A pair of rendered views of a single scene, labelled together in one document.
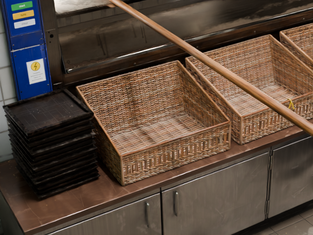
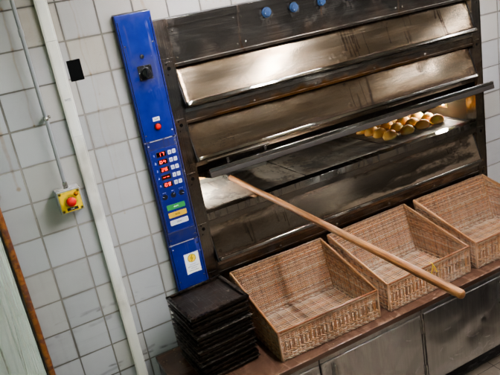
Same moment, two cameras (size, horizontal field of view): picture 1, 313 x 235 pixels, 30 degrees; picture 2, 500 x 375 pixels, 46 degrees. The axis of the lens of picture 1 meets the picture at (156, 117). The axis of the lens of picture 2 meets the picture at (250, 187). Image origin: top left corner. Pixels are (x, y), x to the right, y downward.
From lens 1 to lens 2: 25 cm
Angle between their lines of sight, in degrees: 12
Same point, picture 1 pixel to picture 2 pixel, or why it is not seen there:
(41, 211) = not seen: outside the picture
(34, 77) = (191, 268)
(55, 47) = (207, 238)
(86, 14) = (232, 206)
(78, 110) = (234, 294)
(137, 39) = (280, 222)
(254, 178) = (408, 344)
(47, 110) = (206, 297)
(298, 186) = (454, 348)
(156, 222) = not seen: outside the picture
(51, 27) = (202, 222)
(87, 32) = (234, 222)
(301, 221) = not seen: outside the picture
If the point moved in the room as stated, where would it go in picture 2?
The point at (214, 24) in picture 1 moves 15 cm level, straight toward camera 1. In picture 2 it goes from (350, 200) to (351, 210)
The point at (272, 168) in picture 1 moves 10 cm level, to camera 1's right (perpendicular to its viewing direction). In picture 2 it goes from (425, 331) to (445, 328)
